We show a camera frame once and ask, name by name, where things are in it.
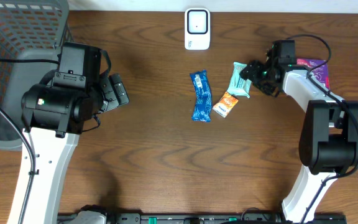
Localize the green wet wipe pack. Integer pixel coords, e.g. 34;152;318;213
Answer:
227;62;252;98

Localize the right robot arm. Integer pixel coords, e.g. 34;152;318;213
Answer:
240;37;358;223

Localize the grey plastic mesh basket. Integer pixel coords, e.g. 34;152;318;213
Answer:
0;0;75;152

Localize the blue snack wrapper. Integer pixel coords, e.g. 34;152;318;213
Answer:
190;70;212;122

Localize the purple pink Carefree pad pack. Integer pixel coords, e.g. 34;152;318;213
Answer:
297;58;330;89

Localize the orange tissue pack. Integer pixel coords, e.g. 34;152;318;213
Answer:
213;91;239;118

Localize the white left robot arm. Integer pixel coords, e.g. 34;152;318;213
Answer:
8;42;129;223

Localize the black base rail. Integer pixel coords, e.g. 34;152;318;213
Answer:
57;212;347;224

